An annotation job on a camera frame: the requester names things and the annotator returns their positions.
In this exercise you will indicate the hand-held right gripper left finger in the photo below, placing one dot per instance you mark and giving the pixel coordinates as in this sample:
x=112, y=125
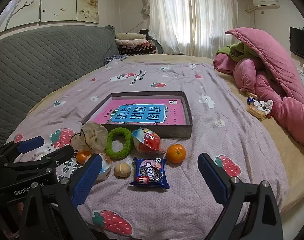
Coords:
x=88, y=177

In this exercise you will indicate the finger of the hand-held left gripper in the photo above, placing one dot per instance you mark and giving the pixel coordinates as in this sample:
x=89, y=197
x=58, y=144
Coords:
x=29, y=144
x=56, y=155

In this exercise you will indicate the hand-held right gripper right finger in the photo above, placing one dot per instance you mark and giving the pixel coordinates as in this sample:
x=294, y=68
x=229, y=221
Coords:
x=214, y=180

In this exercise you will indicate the walnut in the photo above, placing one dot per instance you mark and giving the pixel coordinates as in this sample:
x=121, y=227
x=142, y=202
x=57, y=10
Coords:
x=122, y=170

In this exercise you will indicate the tangerine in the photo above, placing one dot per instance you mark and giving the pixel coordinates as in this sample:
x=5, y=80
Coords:
x=176, y=153
x=82, y=157

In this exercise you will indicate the blue cookie packet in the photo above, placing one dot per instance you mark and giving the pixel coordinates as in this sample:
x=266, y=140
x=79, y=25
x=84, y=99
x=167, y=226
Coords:
x=149, y=173

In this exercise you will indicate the shallow grey cardboard box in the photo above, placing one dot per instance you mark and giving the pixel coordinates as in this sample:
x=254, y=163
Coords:
x=177, y=131

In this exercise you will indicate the white plastic snack packet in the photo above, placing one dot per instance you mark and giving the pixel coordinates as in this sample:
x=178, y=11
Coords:
x=104, y=170

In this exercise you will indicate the wicker basket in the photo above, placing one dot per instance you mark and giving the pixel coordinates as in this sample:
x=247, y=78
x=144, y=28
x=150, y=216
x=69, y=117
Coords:
x=257, y=112

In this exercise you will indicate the grey quilted headboard cover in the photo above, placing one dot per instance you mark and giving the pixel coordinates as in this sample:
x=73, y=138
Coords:
x=41, y=62

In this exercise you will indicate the pink and blue book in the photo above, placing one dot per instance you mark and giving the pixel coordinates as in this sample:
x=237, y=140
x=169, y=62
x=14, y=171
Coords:
x=142, y=113

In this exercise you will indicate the small blue snack packet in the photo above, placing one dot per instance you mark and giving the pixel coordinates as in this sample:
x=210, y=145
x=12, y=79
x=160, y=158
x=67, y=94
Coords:
x=250, y=101

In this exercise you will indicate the white floral cloth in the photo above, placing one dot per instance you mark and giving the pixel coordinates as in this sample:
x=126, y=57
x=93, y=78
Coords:
x=264, y=106

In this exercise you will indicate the blue patterned cloth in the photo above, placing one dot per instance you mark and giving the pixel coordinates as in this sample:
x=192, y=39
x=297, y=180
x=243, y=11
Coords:
x=114, y=59

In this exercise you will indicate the green blanket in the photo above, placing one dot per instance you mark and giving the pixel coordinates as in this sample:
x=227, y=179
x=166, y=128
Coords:
x=239, y=50

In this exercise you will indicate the dark red patterned folded blanket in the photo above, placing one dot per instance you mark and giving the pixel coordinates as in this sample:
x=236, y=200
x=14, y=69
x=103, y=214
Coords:
x=137, y=49

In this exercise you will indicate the pink folded blanket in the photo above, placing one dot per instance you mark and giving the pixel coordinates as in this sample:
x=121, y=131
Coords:
x=130, y=42

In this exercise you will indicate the pink quilt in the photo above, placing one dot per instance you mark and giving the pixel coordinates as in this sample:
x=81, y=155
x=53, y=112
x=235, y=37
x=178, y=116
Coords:
x=267, y=55

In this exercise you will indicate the cream folded blanket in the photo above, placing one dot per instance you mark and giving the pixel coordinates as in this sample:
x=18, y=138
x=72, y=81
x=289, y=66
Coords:
x=129, y=36

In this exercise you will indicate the dark clothing pile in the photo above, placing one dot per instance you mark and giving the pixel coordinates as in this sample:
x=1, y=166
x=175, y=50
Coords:
x=152, y=38

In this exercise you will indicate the black television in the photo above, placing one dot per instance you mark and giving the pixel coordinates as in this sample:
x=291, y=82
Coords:
x=300, y=45

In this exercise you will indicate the white sheer curtain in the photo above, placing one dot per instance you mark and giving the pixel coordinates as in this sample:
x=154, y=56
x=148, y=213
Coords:
x=192, y=17

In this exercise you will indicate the white air conditioner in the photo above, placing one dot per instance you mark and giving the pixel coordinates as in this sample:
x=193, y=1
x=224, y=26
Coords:
x=265, y=0

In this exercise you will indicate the blossom wall painting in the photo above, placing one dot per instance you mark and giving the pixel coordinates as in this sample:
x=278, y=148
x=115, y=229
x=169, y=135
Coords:
x=61, y=2

